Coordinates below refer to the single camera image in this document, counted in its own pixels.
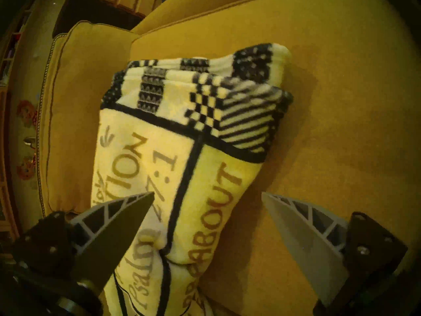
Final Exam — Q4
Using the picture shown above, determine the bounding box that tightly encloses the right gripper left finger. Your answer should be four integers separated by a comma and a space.
12, 192, 155, 294

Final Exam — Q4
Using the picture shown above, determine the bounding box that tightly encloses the wooden cubby shelf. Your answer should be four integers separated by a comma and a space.
0, 8, 33, 89

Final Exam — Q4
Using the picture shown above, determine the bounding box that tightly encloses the mustard sofa back cushion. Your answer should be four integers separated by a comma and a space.
39, 21, 142, 218

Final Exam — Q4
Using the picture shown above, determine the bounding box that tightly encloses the printed scripture fleece blanket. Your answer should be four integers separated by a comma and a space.
90, 43, 294, 316

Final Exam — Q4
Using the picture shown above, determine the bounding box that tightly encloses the cartoon pig wall decoration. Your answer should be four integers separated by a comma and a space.
16, 100, 38, 128
16, 156, 37, 181

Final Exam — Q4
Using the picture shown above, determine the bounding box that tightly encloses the mustard fabric loveseat sofa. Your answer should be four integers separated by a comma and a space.
36, 0, 421, 316

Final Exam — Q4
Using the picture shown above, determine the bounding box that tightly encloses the mustard sofa seat cushion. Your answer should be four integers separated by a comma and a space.
130, 0, 421, 316

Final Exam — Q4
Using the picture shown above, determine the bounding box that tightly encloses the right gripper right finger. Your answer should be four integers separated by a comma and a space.
261, 192, 408, 307

